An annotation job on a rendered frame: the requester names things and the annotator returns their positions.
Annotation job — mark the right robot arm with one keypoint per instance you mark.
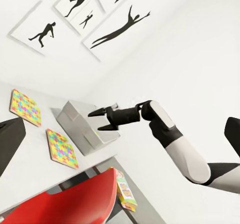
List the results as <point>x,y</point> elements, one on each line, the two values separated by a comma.
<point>224,176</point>

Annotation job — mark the board game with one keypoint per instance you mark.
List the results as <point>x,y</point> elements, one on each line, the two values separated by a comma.
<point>124,193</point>

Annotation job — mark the jigsaw puzzle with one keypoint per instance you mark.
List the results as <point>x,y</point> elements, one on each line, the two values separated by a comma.
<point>24,107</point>
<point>60,150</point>

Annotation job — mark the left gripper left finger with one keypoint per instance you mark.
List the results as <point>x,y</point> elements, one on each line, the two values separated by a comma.
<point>12,133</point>

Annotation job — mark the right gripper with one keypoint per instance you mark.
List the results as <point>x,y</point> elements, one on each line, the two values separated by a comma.
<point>116,118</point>

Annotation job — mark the desk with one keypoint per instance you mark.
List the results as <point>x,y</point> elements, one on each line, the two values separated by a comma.
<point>32,171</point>

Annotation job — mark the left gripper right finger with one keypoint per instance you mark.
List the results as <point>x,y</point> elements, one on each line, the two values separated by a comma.
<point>232,133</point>

